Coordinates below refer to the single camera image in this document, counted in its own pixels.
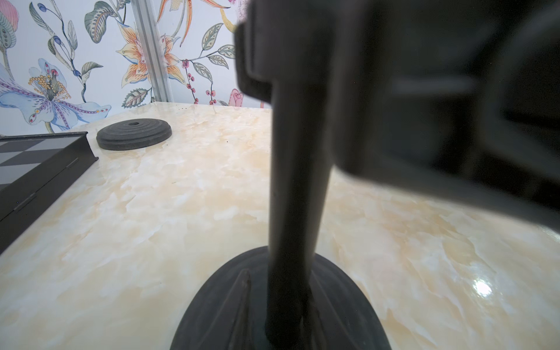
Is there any right aluminium corner post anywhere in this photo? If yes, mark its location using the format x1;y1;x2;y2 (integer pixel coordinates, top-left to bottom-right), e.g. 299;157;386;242
131;0;174;102

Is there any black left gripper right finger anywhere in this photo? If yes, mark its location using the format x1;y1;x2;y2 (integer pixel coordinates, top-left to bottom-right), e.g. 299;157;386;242
306;275;350;349

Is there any black microphone clip holder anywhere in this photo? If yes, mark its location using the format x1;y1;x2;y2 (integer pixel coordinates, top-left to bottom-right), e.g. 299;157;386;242
234;1;343;103

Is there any black round stand base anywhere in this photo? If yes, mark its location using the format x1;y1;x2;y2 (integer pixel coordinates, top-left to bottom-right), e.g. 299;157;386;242
171;246;391;349

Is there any black round disc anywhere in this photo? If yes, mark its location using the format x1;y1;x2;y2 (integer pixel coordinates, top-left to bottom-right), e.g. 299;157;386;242
96;118;172;151

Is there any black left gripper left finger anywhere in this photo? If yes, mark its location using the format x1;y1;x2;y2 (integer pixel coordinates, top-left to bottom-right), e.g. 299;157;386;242
194;269;252;349

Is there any black microphone stand pole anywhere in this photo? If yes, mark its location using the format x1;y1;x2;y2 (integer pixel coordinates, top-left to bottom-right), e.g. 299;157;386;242
265;83;331;348

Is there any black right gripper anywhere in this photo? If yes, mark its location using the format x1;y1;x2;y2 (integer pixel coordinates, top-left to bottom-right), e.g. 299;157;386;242
332;1;559;228

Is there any black white chessboard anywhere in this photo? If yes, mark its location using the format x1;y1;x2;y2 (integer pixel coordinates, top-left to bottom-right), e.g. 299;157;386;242
1;132;98;252

